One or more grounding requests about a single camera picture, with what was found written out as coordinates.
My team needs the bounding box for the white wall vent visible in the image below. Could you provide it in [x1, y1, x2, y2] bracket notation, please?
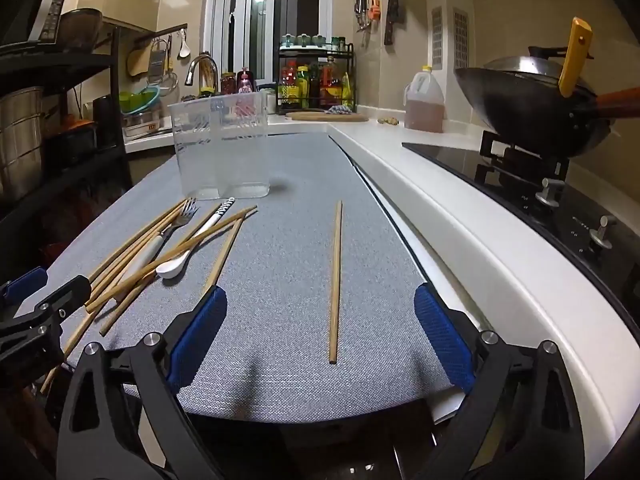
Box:
[453, 7, 471, 69]
[431, 6, 444, 69]

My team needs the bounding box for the steel fork with white handle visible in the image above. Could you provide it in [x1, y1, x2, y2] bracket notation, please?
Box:
[121, 199, 199, 286]

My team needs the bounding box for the pile of wooden chopsticks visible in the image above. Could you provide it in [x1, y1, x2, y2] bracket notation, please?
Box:
[39, 200, 259, 395]

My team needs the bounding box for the metal grater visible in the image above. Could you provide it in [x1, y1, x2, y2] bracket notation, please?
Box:
[148, 39, 169, 82]

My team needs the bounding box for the yellow spatula handle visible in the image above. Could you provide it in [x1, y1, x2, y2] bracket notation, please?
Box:
[558, 16, 594, 98]

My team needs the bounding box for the large steel pot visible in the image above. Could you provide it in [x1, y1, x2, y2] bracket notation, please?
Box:
[0, 86, 47, 203]

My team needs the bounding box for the white spoon with striped handle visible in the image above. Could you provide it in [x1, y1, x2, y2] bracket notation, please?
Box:
[156, 198, 236, 280]

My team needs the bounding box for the round wooden cutting board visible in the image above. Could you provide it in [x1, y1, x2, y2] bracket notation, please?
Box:
[285, 110, 370, 123]

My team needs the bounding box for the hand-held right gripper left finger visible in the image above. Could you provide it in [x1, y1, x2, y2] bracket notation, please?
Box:
[56, 284, 228, 480]

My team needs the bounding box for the yellow handled strainer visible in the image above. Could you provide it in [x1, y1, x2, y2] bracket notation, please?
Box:
[161, 35, 179, 95]

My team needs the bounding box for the grey woven table mat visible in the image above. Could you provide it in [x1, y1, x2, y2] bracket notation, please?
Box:
[39, 132, 457, 423]

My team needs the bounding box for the black glass gas stove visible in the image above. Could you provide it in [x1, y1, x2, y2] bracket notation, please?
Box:
[401, 129, 640, 333]

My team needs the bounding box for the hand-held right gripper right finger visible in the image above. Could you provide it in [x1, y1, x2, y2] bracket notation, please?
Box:
[397, 282, 586, 480]

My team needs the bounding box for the black cast iron pan support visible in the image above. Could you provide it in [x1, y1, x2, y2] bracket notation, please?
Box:
[479, 130, 571, 183]

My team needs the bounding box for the row of green-lid spice jars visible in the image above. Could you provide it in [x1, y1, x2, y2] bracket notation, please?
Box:
[280, 34, 347, 52]

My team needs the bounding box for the dark bowl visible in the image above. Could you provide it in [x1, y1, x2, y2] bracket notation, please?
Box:
[58, 8, 104, 52]

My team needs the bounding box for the green plastic colander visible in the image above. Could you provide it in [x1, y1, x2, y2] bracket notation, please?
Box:
[119, 91, 151, 116]

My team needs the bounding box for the blue plastic basin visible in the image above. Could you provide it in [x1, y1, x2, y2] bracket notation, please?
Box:
[131, 85, 163, 115]

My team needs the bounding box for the bamboo chopstick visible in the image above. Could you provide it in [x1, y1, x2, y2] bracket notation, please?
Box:
[328, 200, 344, 364]

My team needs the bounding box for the clear plastic container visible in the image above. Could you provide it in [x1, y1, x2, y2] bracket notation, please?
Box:
[167, 91, 272, 200]

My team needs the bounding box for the black thermos bottle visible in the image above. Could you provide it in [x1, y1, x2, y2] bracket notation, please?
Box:
[92, 94, 124, 147]

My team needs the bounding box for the hanging wooden board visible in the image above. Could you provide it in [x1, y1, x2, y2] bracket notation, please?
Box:
[125, 42, 155, 78]

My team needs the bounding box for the steel kitchen faucet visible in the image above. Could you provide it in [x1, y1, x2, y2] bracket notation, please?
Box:
[184, 54, 221, 96]

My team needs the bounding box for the row of sauce bottles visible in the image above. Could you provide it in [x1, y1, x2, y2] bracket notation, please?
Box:
[279, 57, 355, 111]

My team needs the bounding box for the black wire spice rack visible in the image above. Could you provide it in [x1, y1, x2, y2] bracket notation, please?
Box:
[276, 42, 357, 114]

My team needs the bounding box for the metal stove knob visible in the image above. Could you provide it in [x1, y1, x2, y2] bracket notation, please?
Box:
[587, 215, 617, 251]
[535, 177, 565, 208]

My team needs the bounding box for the black metal shelf rack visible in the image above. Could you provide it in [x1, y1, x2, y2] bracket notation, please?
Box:
[0, 25, 133, 241]

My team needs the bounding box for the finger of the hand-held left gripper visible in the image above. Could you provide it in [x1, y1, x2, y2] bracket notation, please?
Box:
[0, 267, 49, 311]
[0, 276, 92, 386]

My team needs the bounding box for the black wall shelf rail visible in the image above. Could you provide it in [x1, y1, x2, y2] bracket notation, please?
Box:
[134, 23, 188, 46]

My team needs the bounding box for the steel kitchen sink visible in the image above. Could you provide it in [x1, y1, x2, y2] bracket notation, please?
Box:
[125, 127, 175, 142]

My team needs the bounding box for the oil jug with yellow cap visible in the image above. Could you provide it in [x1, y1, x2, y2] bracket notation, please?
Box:
[403, 65, 447, 134]

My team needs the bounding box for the orange and black pot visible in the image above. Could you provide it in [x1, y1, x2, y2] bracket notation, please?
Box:
[44, 115, 98, 166]

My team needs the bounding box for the black appliance with buttons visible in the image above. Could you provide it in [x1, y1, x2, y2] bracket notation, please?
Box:
[0, 0, 74, 48]

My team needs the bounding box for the black cleaver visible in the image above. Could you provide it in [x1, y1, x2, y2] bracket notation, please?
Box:
[384, 0, 405, 46]

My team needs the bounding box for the white framed sliding window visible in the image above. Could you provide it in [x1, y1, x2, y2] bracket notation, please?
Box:
[207, 0, 333, 92]

